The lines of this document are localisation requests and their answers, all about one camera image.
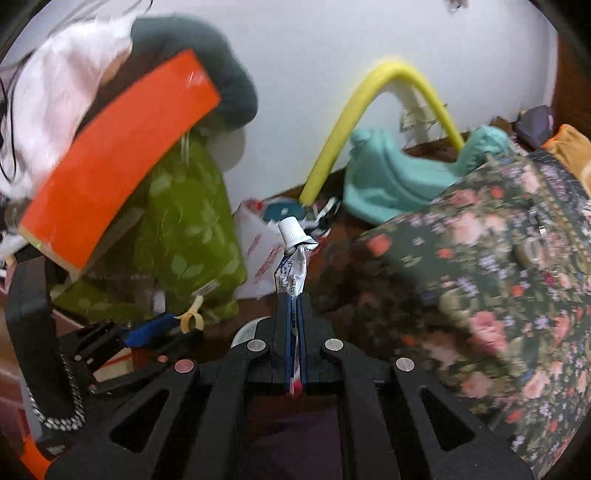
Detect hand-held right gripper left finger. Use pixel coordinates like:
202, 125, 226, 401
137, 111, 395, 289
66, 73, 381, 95
46, 294, 302, 480

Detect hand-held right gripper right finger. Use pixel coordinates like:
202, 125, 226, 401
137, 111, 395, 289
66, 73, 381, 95
298, 295, 537, 480

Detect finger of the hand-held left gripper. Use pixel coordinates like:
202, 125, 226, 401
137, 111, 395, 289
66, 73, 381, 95
87, 329, 205, 396
73, 314, 180, 361

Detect pale yellow peel scrap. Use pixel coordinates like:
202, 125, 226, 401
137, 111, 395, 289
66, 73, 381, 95
175, 295, 206, 334

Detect white plastic bin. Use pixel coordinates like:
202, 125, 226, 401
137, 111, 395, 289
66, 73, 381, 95
230, 318, 265, 350

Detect white toothpaste tube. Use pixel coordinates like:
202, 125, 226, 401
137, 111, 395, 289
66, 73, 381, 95
276, 217, 319, 398

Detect white plastic bag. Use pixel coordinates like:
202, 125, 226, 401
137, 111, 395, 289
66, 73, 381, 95
232, 198, 306, 302

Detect green leaf-print cloth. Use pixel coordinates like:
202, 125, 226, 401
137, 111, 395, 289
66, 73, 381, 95
51, 133, 249, 325

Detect black white patterned cloth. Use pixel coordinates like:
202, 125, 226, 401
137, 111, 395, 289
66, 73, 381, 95
304, 198, 341, 232

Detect person's purple pants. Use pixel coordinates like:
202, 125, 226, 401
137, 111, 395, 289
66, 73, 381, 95
249, 396, 345, 480

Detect teal cloth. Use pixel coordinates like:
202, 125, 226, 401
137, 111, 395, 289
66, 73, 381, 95
344, 124, 514, 225

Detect orange box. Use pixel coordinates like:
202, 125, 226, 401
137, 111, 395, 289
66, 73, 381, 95
19, 49, 222, 274

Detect pale grey round object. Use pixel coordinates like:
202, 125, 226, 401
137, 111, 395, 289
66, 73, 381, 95
207, 128, 249, 175

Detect dark green floral blanket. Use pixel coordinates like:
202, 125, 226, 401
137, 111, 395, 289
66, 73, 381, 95
318, 154, 591, 477

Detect yellow foam tube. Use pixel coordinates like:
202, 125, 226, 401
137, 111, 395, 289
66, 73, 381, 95
299, 56, 465, 206

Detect white towel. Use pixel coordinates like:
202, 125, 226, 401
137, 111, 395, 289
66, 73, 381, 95
0, 13, 136, 200

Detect dark grey-green pillow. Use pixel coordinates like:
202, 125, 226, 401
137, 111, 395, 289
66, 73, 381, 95
129, 16, 259, 131

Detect purple-grey bag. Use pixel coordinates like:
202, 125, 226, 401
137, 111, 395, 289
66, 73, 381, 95
514, 106, 555, 151

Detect orange colourful blanket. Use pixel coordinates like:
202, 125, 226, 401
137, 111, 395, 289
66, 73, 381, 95
540, 123, 591, 195

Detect metal bead chain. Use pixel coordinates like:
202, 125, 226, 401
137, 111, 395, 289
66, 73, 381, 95
27, 348, 88, 431

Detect white wall socket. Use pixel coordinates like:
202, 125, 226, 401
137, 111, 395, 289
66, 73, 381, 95
400, 104, 440, 133

